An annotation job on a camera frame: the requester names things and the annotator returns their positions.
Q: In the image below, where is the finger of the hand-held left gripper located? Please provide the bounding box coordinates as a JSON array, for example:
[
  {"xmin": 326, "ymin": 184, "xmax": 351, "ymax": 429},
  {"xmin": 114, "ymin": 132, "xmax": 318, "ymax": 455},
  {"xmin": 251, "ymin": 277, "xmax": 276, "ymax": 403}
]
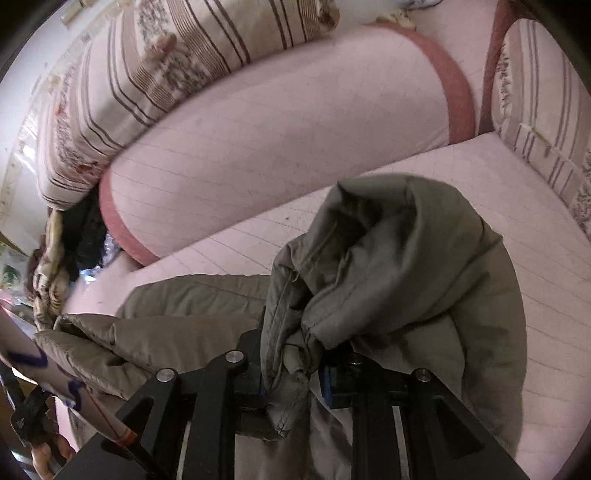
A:
[{"xmin": 0, "ymin": 362, "xmax": 63, "ymax": 462}]

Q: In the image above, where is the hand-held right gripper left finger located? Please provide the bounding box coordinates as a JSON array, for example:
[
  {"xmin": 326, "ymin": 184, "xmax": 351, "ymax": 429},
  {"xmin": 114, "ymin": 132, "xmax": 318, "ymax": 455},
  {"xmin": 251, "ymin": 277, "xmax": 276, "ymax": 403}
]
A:
[{"xmin": 55, "ymin": 330, "xmax": 269, "ymax": 480}]

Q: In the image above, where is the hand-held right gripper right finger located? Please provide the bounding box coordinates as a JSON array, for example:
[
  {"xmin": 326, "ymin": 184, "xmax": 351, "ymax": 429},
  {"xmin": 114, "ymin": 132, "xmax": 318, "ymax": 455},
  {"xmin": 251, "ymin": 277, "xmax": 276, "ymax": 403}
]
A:
[{"xmin": 320, "ymin": 350, "xmax": 532, "ymax": 480}]

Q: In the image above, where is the olive green hooded puffer jacket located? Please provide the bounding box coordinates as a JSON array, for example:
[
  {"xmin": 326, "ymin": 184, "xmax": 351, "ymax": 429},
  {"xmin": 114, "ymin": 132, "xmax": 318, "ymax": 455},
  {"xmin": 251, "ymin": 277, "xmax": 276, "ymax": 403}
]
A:
[{"xmin": 34, "ymin": 173, "xmax": 528, "ymax": 480}]

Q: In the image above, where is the person's left hand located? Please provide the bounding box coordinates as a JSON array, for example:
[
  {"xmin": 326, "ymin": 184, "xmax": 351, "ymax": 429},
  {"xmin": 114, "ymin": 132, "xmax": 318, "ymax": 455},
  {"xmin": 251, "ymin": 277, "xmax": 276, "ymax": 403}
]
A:
[{"xmin": 28, "ymin": 434, "xmax": 78, "ymax": 480}]

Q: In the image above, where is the blue plastic bag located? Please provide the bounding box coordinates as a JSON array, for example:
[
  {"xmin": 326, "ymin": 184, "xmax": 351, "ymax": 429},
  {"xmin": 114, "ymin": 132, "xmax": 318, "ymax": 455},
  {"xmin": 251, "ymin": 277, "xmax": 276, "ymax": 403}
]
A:
[{"xmin": 81, "ymin": 231, "xmax": 124, "ymax": 283}]

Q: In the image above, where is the black clothing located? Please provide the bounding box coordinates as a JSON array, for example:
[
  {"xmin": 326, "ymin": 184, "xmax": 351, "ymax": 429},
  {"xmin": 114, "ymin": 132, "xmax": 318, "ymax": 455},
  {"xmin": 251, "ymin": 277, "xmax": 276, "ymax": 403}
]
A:
[{"xmin": 62, "ymin": 189, "xmax": 110, "ymax": 282}]

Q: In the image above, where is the pink rolled bolster quilt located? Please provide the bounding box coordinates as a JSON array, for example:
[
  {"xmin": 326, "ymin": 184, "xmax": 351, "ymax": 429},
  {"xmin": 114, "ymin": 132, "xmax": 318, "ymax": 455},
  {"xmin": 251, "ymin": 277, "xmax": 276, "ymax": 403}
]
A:
[{"xmin": 98, "ymin": 23, "xmax": 476, "ymax": 267}]

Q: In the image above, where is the pink quilted bed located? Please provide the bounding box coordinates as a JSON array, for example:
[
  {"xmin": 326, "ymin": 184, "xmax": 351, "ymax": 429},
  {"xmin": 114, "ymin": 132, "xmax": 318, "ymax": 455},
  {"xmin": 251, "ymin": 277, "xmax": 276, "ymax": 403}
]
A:
[{"xmin": 55, "ymin": 131, "xmax": 591, "ymax": 480}]

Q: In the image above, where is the large striped floral folded quilt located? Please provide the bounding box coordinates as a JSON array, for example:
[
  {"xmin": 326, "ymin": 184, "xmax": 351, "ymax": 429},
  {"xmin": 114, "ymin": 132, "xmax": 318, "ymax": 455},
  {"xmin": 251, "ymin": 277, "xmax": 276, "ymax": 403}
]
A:
[{"xmin": 34, "ymin": 0, "xmax": 342, "ymax": 210}]

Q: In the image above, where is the narrow striped floral folded quilt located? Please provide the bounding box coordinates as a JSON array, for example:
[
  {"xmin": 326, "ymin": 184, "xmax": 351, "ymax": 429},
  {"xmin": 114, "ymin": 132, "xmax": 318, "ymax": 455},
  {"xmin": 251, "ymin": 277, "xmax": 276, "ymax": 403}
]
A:
[{"xmin": 489, "ymin": 18, "xmax": 591, "ymax": 232}]

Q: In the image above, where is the pink bolster with brown bands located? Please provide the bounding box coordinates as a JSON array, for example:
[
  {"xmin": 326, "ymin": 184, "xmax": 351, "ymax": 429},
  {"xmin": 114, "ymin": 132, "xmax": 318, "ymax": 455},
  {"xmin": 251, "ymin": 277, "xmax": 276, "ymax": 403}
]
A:
[{"xmin": 409, "ymin": 0, "xmax": 518, "ymax": 134}]

